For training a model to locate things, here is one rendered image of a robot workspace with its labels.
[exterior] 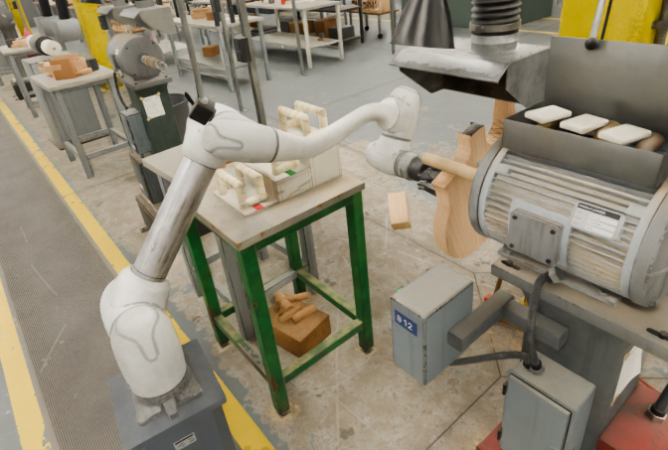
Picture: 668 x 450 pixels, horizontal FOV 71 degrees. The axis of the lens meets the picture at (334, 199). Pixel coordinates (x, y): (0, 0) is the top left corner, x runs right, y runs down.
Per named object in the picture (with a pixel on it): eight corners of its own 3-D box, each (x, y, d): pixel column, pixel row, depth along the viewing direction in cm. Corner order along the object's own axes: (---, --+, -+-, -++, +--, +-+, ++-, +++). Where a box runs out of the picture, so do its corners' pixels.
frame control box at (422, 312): (537, 387, 105) (552, 299, 92) (479, 450, 93) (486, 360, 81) (448, 331, 122) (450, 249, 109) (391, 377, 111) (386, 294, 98)
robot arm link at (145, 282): (99, 352, 130) (85, 310, 147) (154, 355, 141) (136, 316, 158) (215, 100, 124) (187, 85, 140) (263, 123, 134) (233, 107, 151)
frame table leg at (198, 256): (231, 344, 243) (188, 192, 199) (222, 350, 240) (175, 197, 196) (226, 339, 246) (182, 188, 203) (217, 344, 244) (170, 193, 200)
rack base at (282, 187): (314, 187, 185) (311, 166, 180) (279, 203, 176) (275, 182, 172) (276, 168, 204) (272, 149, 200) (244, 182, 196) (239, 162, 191)
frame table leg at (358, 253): (374, 350, 230) (362, 189, 186) (366, 356, 227) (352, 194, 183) (367, 344, 234) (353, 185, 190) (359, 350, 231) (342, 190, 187)
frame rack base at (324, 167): (342, 174, 192) (338, 135, 184) (313, 188, 184) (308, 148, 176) (303, 157, 212) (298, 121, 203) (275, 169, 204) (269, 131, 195)
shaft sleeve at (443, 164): (480, 187, 111) (488, 179, 113) (478, 176, 110) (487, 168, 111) (422, 166, 124) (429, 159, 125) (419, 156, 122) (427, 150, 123)
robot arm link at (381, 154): (388, 178, 152) (399, 139, 149) (356, 165, 163) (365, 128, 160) (410, 179, 160) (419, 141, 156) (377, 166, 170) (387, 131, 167)
